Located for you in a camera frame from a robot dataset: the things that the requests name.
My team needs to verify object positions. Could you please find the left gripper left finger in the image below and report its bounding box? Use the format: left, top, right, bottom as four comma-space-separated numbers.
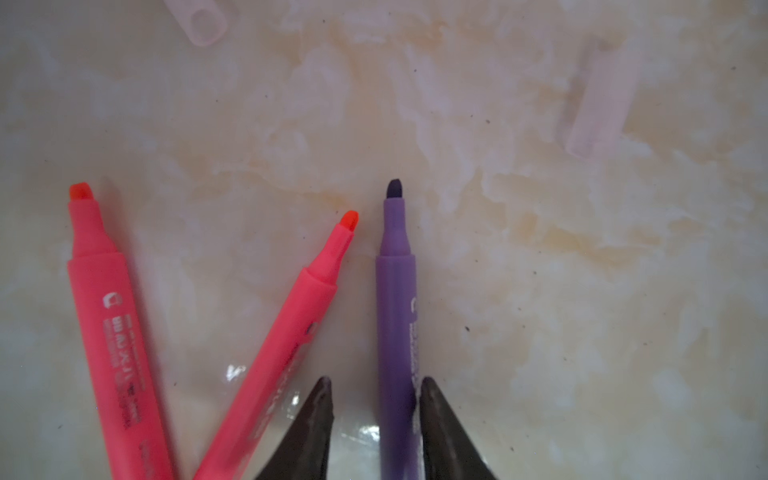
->
255, 376, 334, 480

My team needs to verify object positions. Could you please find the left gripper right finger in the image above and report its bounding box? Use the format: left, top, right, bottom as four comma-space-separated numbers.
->
419, 377, 497, 480

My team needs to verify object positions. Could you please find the purple marker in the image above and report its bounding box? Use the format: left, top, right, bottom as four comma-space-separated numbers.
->
375, 179, 420, 479

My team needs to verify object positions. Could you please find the translucent pen cap right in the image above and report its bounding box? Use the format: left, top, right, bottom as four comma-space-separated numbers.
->
565, 41, 642, 160

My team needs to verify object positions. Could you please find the translucent pen cap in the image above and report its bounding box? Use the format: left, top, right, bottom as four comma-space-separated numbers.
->
565, 41, 642, 160
164, 0, 228, 47

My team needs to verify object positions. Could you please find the translucent pen cap left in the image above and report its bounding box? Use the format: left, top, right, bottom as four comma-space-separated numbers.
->
164, 0, 228, 47

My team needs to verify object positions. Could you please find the pink marker right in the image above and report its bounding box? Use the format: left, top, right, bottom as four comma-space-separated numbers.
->
195, 211, 359, 479

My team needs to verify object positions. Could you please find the pink marker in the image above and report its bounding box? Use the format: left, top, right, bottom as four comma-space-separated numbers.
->
195, 211, 359, 479
67, 183, 175, 479

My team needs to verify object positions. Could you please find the pink marker left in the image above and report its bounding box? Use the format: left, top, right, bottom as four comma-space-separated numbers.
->
67, 183, 175, 479

